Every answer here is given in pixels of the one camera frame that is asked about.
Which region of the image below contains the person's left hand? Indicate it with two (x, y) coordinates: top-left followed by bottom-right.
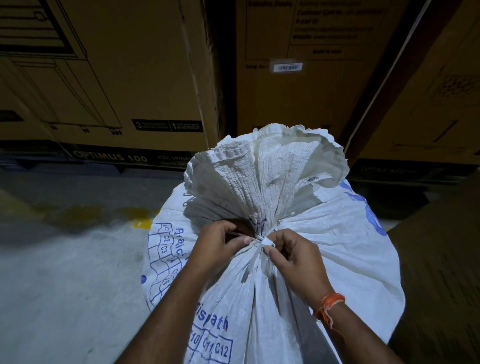
(187, 220), (254, 280)

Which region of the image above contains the person's right hand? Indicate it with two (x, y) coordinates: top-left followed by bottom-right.
(263, 228), (335, 310)

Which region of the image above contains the white plastic zip tie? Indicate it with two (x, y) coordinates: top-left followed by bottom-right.
(228, 230), (277, 250)

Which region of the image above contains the white woven sack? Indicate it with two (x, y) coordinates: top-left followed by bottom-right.
(140, 122), (407, 364)

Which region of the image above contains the person's right forearm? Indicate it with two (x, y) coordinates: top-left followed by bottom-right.
(313, 299), (406, 364)

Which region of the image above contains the person's left forearm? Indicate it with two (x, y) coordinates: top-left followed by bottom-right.
(114, 262), (213, 364)

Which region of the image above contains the small brown cardboard box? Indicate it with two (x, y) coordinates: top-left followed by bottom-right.
(386, 179), (480, 364)

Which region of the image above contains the large carton with text panel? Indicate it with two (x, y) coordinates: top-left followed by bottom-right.
(236, 0), (410, 142)

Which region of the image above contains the large carton with fan drawing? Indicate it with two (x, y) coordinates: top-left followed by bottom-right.
(358, 0), (480, 166)

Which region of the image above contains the white barcode sticker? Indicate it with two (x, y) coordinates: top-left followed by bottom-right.
(269, 61), (304, 74)

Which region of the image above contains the large carton with cabinet drawing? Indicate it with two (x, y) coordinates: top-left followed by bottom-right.
(0, 0), (222, 170)

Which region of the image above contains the orange thread bracelet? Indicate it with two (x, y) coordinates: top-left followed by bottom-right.
(313, 292), (347, 331)

